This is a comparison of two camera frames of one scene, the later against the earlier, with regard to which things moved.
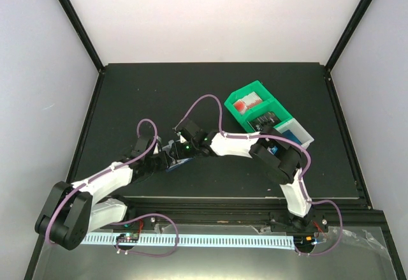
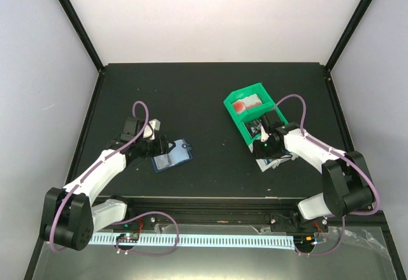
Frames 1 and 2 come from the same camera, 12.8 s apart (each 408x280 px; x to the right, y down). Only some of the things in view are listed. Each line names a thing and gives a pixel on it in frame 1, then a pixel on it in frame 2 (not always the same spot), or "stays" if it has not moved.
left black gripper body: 155,166 to 152,150
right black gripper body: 185,152 to 267,150
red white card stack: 248,101 stays
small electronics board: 128,238 stays
